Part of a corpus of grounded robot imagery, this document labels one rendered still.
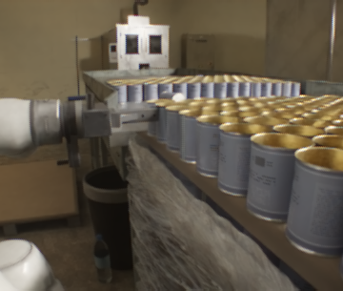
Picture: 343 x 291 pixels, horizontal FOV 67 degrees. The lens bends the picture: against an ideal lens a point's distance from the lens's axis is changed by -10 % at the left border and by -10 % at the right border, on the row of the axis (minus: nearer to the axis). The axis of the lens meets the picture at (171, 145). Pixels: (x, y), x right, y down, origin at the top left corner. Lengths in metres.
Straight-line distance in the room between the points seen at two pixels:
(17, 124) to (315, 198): 0.47
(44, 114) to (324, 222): 0.46
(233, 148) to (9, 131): 0.38
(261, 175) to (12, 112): 0.42
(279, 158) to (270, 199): 0.04
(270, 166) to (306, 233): 0.07
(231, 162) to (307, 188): 0.13
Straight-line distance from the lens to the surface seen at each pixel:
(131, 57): 5.84
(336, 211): 0.25
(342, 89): 1.83
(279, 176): 0.29
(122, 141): 0.76
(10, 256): 0.35
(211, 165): 0.41
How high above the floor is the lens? 1.26
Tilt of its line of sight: 17 degrees down
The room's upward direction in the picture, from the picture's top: straight up
